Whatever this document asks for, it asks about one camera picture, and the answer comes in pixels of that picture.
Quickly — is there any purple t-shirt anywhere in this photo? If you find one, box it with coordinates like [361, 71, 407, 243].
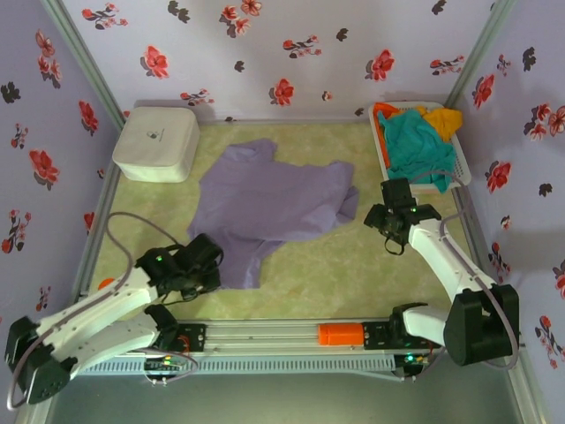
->
[185, 138, 361, 291]

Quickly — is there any teal t-shirt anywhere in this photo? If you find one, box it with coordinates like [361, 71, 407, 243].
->
[377, 109, 459, 194]

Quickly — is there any white perforated plastic basket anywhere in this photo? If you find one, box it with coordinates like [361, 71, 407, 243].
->
[368, 100, 472, 192]

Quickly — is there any mustard yellow t-shirt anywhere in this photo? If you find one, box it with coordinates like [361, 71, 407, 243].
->
[417, 105, 463, 143]

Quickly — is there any orange t-shirt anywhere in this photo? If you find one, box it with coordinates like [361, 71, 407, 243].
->
[373, 102, 398, 171]

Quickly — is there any orange cylinder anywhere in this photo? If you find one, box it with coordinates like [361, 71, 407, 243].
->
[317, 323, 365, 347]

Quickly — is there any white plastic box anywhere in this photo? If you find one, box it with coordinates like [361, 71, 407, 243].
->
[111, 105, 199, 185]

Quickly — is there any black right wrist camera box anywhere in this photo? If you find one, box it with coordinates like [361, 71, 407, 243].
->
[380, 178, 418, 208]

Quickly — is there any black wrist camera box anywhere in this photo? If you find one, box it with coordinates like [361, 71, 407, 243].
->
[183, 232, 223, 266]
[380, 178, 418, 208]

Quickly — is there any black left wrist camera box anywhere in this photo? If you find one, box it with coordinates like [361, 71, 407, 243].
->
[183, 232, 223, 266]

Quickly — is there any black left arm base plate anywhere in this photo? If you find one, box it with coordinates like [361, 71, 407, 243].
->
[176, 323, 207, 353]

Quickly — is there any grey right arm cable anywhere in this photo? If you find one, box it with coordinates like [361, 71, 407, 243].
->
[408, 170, 522, 370]

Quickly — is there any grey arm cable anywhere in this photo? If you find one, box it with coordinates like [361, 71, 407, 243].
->
[408, 170, 522, 370]
[4, 211, 177, 410]

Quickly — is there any grey left arm cable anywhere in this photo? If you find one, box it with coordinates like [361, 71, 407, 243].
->
[4, 211, 177, 410]

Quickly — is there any aluminium extrusion frame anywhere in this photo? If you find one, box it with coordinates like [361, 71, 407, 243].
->
[12, 0, 551, 424]

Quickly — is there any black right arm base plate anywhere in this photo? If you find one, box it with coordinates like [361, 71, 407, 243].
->
[362, 321, 398, 350]

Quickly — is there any white slotted cable duct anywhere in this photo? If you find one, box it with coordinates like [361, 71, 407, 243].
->
[79, 355, 395, 376]

